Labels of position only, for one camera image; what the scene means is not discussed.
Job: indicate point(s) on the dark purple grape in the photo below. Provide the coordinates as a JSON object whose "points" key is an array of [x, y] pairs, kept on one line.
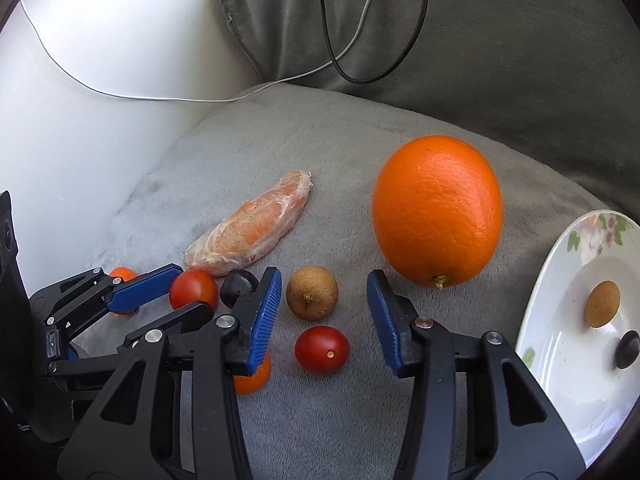
{"points": [[235, 282], [627, 350]]}

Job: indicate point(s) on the large orange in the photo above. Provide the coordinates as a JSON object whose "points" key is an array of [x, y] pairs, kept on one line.
{"points": [[435, 210]]}

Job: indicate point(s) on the small tangerine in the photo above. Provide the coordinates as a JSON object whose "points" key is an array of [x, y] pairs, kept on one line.
{"points": [[122, 274], [255, 381]]}

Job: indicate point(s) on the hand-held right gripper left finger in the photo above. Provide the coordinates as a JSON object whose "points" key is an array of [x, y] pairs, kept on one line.
{"points": [[262, 320]]}

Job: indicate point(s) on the peeled citrus segment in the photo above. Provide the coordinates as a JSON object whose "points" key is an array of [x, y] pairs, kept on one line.
{"points": [[250, 230]]}

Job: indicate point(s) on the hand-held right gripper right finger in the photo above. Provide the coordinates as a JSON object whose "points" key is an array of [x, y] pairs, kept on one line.
{"points": [[385, 320]]}

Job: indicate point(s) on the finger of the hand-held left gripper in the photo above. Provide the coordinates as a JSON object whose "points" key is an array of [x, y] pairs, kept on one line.
{"points": [[145, 287], [190, 312]]}

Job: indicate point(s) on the white floral plate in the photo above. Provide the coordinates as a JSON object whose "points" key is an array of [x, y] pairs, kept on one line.
{"points": [[565, 385]]}

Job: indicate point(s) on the grey cushion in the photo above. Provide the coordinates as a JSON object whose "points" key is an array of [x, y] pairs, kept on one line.
{"points": [[500, 60], [300, 160]]}

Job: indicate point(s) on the grey back cushion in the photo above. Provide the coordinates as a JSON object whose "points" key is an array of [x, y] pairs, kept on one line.
{"points": [[500, 60]]}

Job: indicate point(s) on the red cherry tomato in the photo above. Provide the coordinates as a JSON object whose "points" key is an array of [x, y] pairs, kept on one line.
{"points": [[192, 287], [320, 350]]}

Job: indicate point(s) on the small brown round fruit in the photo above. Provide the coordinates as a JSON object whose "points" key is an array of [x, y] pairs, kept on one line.
{"points": [[602, 305], [312, 292]]}

